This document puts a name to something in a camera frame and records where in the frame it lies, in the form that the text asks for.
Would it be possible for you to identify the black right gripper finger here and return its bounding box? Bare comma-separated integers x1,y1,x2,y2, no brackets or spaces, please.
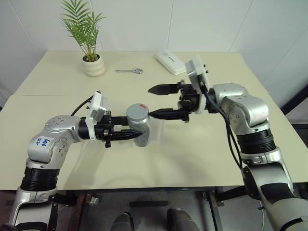
147,83,180,96
148,108,187,121

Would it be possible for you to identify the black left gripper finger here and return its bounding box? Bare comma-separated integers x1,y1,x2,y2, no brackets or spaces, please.
111,116,129,126
113,129,145,141

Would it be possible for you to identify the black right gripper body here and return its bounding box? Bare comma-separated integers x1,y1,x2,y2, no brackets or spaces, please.
177,80,202,123

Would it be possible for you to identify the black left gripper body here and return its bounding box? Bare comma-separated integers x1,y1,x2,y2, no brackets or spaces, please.
95,111,115,148

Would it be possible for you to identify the clear jar with grey contents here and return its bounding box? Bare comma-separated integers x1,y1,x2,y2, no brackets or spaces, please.
127,116,151,148

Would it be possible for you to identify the grey jar lid red mark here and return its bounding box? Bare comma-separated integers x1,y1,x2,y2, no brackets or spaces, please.
126,103,150,120

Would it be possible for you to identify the white flat lidded box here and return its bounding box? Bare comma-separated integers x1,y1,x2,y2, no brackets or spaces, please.
154,50,189,76

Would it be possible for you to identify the silver adjustable wrench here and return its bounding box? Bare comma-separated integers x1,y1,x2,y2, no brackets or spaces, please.
115,67,144,74

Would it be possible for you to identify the green plant in white pot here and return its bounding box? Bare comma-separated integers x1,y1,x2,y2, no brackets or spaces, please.
60,0,107,78

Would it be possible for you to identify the dark rounded shape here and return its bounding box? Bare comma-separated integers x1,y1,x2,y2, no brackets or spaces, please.
167,208,201,231
113,211,134,231

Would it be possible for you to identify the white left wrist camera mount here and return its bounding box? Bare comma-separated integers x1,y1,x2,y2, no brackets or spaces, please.
86,90,109,143

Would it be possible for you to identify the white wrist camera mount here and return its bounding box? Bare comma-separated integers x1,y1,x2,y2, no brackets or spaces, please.
86,90,109,143
184,55,210,115

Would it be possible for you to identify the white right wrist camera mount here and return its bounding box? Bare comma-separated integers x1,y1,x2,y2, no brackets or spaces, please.
184,55,210,115

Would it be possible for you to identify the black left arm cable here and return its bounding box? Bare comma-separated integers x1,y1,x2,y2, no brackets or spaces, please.
71,95,95,117

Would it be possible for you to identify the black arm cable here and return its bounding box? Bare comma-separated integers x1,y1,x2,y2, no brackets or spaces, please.
71,95,95,117
201,81,244,170

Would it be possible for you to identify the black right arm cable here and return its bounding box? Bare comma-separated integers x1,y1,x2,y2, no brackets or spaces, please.
201,81,244,170

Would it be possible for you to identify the thin white cable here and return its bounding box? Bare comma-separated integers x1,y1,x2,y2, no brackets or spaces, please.
258,204,268,231

